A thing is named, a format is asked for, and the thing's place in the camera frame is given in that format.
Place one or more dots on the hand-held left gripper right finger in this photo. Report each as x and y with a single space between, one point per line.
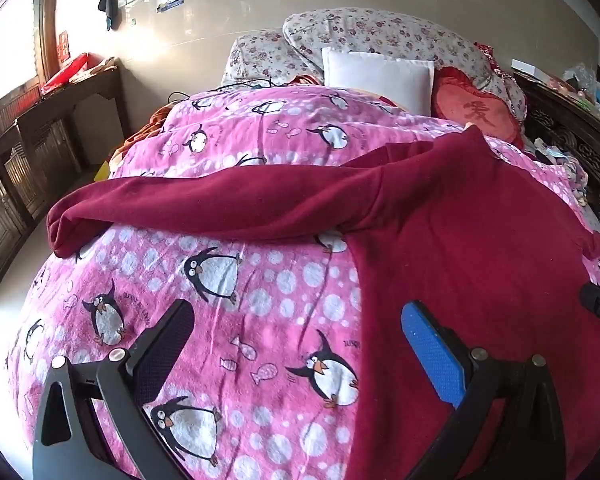
432 355

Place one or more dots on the red paper sign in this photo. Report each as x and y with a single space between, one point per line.
63 45

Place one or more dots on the red heart cushion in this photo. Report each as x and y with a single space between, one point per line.
472 105

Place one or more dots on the dark wooden desk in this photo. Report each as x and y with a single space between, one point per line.
65 110

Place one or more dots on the white pillow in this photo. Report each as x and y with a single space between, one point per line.
380 77

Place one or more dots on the large floral quilt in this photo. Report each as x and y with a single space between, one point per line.
380 30

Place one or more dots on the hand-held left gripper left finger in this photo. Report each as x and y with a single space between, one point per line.
167 345

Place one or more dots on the colourful clutter on headboard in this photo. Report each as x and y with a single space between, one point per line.
587 92

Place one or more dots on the window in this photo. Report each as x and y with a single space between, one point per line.
5 45

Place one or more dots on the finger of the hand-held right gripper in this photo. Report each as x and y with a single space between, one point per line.
599 302

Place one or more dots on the red box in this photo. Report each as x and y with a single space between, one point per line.
67 72

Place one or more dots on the yellow bag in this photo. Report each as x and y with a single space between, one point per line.
102 172

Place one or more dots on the pile of colourful clothes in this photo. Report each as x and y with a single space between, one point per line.
562 165

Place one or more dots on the carved wooden headboard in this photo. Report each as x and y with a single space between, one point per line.
575 130

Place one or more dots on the dark hanging cloth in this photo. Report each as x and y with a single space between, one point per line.
107 2

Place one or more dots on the red patterned cloth bundle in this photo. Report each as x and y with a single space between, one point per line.
495 57

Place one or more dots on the maroon sweater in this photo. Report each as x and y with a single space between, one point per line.
455 240

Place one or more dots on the small floral pillow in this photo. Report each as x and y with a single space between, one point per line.
265 55

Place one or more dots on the white small box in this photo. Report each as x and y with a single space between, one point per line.
527 67

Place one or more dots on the pink penguin print blanket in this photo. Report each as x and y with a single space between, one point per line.
260 285

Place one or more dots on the slatted wooden screen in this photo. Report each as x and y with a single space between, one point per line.
2 200

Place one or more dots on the orange cloth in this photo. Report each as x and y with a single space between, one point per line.
147 127

